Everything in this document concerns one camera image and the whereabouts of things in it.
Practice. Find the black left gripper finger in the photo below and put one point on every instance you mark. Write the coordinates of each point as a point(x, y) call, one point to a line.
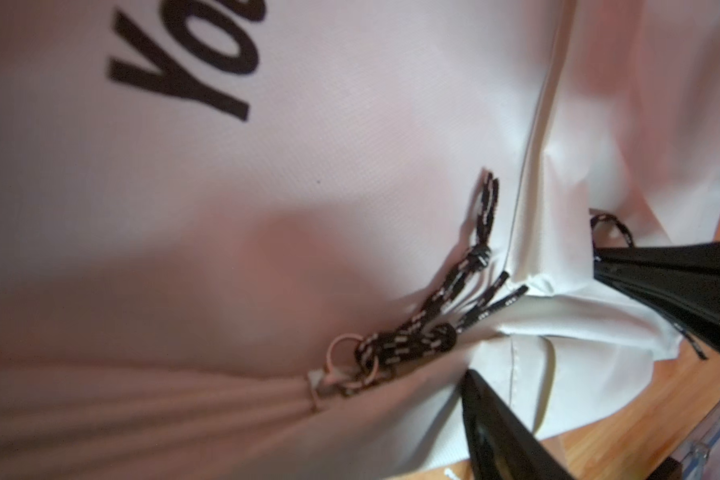
point(500, 446)

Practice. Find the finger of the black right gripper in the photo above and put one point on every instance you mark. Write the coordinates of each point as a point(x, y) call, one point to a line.
point(681, 283)

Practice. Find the white student backpack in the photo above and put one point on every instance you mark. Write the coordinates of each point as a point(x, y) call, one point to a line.
point(266, 239)

